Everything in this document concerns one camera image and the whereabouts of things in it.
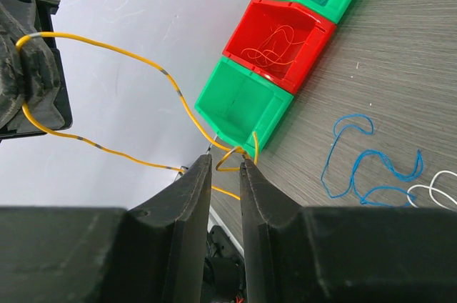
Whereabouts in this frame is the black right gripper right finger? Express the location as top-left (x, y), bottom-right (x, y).
top-left (240, 160), bottom-right (456, 302)

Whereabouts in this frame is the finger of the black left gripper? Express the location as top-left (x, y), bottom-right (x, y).
top-left (1, 0), bottom-right (73, 140)

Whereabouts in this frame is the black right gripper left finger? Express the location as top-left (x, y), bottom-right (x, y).
top-left (1, 154), bottom-right (212, 302)

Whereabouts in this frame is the yellow cable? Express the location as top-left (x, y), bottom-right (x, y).
top-left (16, 31), bottom-right (260, 201)

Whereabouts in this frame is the white cable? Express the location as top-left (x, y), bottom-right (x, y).
top-left (406, 170), bottom-right (457, 211)

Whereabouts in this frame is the orange cable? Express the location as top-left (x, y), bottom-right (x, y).
top-left (241, 23), bottom-right (308, 68)

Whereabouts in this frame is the lower green storage bin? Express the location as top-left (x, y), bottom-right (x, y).
top-left (195, 56), bottom-right (293, 156)

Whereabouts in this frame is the red storage bin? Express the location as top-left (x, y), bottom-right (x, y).
top-left (223, 0), bottom-right (336, 94)

